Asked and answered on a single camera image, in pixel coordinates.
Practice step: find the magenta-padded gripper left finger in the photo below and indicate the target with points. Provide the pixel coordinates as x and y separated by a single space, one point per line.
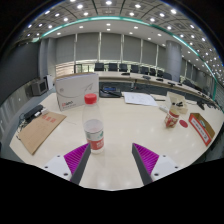
75 158

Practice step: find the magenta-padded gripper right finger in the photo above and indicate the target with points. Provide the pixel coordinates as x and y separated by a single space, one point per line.
148 160

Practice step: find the clear red-capped water bottle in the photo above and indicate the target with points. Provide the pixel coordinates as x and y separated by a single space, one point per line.
93 131

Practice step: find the brown paper envelope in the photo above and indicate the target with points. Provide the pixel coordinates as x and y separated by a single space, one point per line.
40 131

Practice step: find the flat round red coaster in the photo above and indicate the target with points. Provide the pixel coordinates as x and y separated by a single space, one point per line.
183 123

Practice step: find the small white remote control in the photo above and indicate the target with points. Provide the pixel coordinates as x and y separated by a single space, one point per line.
163 109

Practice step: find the open red-sided cardboard box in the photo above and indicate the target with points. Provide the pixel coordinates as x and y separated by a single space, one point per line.
200 128

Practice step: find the white printed paper sheet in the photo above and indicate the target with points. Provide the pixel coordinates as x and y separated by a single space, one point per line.
140 99

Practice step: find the black power strip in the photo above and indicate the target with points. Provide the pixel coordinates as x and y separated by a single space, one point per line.
32 112

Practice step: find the black handheld tool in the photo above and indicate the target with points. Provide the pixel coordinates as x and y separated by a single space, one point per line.
179 104

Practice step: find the white compartment organizer box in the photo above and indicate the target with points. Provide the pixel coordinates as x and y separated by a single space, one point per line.
173 98

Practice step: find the large white cardboard box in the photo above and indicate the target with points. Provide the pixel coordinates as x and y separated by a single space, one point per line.
76 90

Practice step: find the black device with blue screen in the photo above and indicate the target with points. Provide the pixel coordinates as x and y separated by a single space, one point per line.
110 90

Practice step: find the long curved conference desk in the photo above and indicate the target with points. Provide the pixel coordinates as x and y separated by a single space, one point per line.
146 83

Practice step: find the grey box monitor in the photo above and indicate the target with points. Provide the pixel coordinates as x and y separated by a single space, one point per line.
40 87

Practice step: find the black office chairs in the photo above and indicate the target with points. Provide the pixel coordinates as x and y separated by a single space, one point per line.
113 67

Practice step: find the recessed ceiling lights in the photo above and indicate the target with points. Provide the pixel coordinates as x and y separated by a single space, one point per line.
108 2

